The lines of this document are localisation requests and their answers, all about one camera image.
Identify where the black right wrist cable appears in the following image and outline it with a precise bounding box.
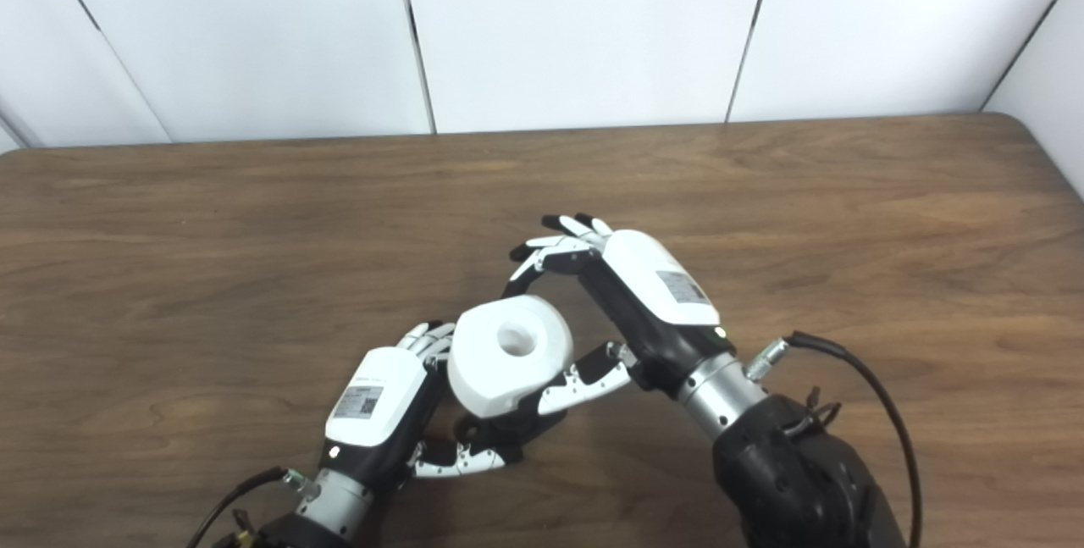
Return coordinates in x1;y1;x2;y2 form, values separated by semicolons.
745;330;922;548

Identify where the black flanged holder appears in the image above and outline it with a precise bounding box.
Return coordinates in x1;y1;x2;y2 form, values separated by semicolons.
453;400;568;466

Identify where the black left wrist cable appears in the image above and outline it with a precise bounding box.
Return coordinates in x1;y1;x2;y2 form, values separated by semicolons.
186;466;321;548

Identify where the round white piece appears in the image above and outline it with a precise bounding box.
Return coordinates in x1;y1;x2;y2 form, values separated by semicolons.
447;295;574;420

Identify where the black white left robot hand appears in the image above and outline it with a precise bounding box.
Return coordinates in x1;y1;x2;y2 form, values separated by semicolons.
322;321;509;498

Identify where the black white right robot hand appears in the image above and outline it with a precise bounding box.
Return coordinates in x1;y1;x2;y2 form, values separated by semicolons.
501;213;736;416

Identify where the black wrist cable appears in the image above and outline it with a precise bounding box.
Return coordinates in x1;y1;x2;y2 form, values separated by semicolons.
745;330;922;548
186;466;321;548

